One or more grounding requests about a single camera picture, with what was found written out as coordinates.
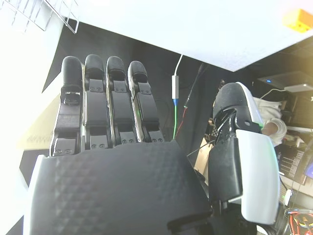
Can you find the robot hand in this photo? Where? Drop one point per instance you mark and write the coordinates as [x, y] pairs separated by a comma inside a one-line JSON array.
[[117, 191]]

